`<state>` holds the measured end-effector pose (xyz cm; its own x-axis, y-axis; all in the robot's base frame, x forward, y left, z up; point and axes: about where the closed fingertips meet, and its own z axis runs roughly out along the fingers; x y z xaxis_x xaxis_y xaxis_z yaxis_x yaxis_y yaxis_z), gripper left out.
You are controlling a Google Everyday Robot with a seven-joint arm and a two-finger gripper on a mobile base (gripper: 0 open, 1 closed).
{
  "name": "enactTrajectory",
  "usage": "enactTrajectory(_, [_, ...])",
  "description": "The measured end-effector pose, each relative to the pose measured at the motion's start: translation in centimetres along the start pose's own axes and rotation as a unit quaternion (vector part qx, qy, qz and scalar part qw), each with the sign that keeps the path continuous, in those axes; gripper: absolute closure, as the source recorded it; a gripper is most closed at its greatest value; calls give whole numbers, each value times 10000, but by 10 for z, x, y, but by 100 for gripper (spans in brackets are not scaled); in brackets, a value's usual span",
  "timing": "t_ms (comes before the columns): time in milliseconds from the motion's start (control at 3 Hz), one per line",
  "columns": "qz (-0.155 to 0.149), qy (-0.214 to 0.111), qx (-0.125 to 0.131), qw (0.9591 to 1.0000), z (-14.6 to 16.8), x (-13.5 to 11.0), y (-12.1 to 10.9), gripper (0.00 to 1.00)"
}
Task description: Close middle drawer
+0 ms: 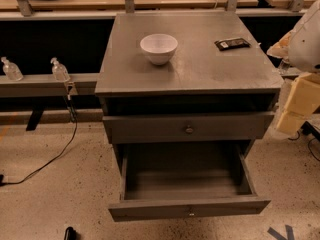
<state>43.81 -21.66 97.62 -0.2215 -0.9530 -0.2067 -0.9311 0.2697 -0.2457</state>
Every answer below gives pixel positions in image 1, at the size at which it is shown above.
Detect grey drawer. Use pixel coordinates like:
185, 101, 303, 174
103, 112, 274, 144
109, 141, 270, 222

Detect black object on floor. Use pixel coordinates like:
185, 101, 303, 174
64, 227, 76, 240

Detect white ceramic bowl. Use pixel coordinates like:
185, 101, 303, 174
140, 34, 178, 65

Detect grey wooden drawer cabinet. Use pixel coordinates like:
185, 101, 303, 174
94, 11, 284, 172

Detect clear bottle far left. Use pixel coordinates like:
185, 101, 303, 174
1, 57, 23, 81

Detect grey metal rail shelf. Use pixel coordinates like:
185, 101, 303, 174
0, 73, 99, 98

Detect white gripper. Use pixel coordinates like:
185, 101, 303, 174
276, 73, 320, 136

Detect blue tape floor mark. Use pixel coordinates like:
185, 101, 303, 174
267, 224, 296, 240

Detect clear pump bottle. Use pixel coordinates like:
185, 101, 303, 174
51, 57, 70, 82

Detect black cables on right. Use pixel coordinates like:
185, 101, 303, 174
288, 120, 320, 162

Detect black cable on left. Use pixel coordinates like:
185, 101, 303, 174
0, 83, 79, 187

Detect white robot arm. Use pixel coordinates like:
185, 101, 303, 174
267, 1, 320, 136

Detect grey top drawer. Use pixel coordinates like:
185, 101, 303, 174
103, 112, 274, 144

